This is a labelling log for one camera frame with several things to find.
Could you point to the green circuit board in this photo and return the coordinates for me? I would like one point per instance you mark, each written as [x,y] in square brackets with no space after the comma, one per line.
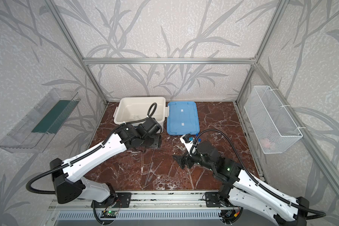
[109,214]

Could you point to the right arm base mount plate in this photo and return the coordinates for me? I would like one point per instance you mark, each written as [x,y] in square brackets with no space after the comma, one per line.
[212,200]

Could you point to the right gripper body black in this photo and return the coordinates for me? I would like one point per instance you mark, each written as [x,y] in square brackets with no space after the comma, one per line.
[188,159]

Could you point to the aluminium front rail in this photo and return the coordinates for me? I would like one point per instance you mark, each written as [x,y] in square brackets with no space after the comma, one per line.
[146,200]

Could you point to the blue plastic bin lid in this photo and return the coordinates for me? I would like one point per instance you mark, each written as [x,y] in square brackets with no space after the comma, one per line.
[183,118]

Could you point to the white plastic storage bin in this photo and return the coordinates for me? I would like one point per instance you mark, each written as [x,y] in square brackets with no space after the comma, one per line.
[139,106]

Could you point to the pink item in basket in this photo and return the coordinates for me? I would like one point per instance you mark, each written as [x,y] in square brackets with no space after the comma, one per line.
[267,144]

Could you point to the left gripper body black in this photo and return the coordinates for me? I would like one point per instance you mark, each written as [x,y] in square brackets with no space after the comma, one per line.
[154,142]

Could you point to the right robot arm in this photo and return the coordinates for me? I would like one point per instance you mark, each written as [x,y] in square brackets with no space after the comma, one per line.
[242,189]

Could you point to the white wire mesh basket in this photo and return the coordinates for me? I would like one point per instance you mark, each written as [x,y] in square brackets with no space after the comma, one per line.
[270,119]

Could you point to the clear plastic pipette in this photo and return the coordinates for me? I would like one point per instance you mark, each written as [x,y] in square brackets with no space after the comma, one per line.
[150,173]

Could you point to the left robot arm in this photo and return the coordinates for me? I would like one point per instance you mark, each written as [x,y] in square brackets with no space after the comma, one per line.
[68,176]

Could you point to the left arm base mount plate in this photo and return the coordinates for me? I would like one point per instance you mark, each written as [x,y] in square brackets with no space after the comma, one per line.
[119,200]

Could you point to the small clear glass beaker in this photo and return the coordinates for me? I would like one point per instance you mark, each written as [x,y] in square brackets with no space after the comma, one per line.
[135,117]

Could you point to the clear acrylic wall shelf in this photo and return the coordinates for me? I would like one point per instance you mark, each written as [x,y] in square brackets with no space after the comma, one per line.
[37,129]

